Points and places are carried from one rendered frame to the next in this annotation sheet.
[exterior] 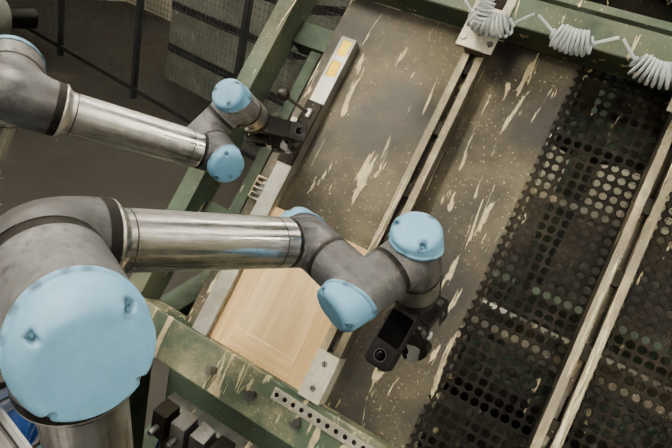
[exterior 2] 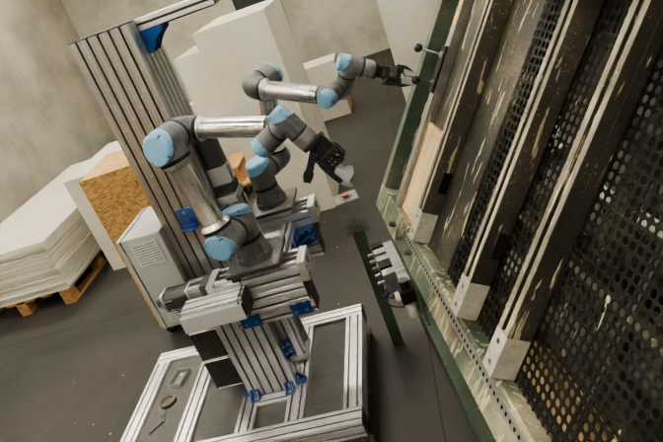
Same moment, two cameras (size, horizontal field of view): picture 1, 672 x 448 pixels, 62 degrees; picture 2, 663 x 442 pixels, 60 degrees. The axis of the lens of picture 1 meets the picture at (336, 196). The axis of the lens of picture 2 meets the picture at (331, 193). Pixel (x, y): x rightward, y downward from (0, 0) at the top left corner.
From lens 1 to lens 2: 1.83 m
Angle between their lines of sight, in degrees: 62
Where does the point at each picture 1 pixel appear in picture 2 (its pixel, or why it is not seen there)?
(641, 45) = not seen: outside the picture
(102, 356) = (156, 149)
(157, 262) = (209, 133)
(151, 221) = (206, 120)
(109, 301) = (154, 135)
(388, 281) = (264, 134)
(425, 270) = (278, 128)
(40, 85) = (252, 81)
